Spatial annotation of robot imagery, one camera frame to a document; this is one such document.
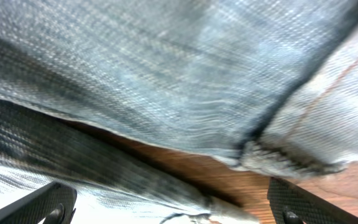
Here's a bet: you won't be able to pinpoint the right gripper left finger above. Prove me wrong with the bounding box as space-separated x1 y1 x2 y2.
0 182 77 224

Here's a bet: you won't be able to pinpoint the light blue denim shorts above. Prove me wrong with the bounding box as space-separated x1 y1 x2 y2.
0 0 358 223

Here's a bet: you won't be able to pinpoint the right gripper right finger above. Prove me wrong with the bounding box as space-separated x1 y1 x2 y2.
267 177 358 224

